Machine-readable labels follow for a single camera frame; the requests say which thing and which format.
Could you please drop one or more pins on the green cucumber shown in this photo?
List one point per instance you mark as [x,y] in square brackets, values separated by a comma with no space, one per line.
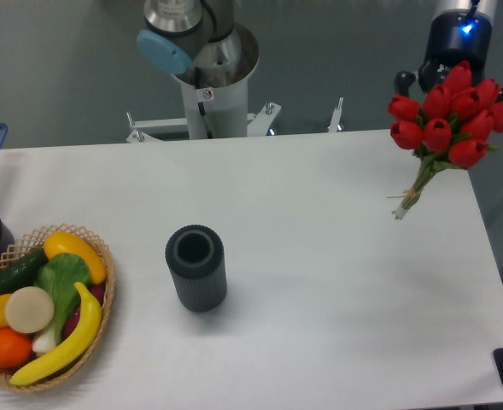
[22,272]

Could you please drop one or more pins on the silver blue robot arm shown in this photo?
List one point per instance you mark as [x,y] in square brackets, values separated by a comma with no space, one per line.
[199,43]

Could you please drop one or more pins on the dark red vegetable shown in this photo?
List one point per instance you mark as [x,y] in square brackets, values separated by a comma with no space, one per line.
[98,291]

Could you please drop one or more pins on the yellow squash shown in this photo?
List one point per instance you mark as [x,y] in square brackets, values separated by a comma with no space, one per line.
[62,242]

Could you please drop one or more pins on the woven wicker basket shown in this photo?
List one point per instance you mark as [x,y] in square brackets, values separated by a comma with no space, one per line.
[34,240]

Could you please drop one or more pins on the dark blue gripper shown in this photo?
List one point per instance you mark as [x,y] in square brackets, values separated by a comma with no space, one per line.
[459,31]

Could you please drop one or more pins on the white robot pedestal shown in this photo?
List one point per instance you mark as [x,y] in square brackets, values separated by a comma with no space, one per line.
[210,113]

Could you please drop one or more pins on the green bok choy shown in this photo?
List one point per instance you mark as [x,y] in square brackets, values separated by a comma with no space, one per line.
[57,278]

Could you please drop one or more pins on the orange fruit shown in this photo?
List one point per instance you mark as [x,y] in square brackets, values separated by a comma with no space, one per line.
[15,348]

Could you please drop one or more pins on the red tulip bouquet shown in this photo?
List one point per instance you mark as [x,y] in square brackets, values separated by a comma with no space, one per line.
[448,130]

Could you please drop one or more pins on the yellow banana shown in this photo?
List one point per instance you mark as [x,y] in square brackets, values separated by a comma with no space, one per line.
[70,349]

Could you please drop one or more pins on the dark grey ribbed vase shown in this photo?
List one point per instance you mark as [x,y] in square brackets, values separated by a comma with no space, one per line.
[195,257]

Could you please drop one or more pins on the beige round disc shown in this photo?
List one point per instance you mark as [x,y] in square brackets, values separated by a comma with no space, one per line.
[29,310]

